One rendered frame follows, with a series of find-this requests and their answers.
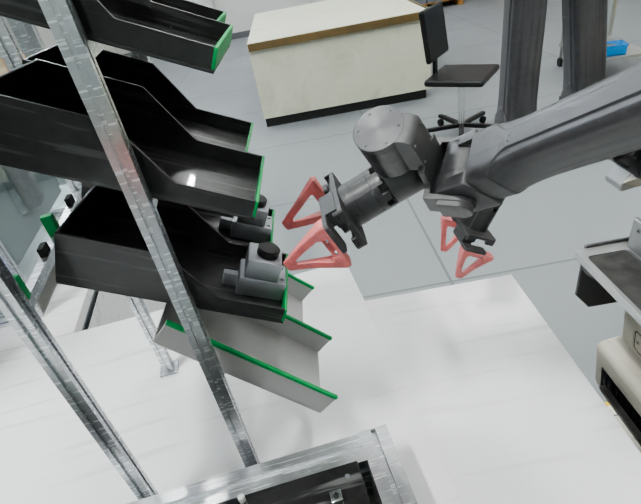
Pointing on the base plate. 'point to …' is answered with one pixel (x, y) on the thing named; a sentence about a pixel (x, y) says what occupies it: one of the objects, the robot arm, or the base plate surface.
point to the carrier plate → (314, 488)
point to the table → (508, 399)
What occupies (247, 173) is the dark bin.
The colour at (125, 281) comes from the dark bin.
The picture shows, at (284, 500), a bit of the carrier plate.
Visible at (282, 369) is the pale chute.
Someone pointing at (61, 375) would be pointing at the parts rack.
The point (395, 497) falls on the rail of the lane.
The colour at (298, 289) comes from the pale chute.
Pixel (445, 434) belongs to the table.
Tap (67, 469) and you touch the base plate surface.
